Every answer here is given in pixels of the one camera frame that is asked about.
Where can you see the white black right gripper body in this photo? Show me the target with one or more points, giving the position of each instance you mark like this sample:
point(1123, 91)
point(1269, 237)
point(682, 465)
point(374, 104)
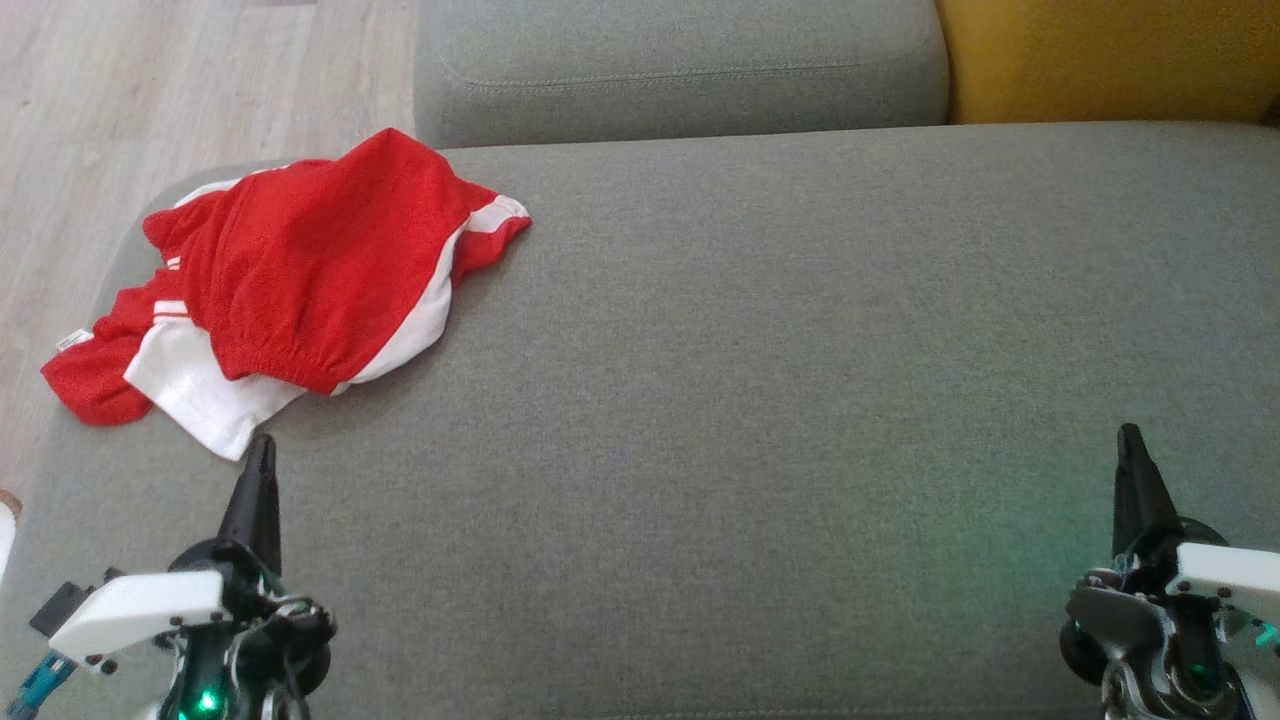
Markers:
point(1225, 575)

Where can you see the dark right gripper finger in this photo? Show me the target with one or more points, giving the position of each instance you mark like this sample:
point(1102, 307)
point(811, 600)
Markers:
point(1140, 500)

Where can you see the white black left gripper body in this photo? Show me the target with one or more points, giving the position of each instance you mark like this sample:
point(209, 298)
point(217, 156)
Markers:
point(140, 605)

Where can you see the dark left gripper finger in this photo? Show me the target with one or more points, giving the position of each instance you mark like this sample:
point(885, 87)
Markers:
point(255, 510)

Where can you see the red white jersey shirt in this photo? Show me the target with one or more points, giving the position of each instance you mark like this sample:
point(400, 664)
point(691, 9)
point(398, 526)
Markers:
point(190, 385)

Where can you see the white rounded object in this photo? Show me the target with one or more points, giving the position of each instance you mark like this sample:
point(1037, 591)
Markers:
point(6, 540)

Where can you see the large grey sofa seat cushion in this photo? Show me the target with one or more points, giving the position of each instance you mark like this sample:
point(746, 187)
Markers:
point(760, 400)

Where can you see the large yellow sofa back cushion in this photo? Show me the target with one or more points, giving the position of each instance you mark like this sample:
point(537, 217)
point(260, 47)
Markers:
point(1110, 60)

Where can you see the small grey sofa seat cushion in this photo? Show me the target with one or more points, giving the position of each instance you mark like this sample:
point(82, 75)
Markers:
point(680, 70)

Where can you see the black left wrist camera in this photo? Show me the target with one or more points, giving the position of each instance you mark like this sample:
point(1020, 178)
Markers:
point(65, 605)

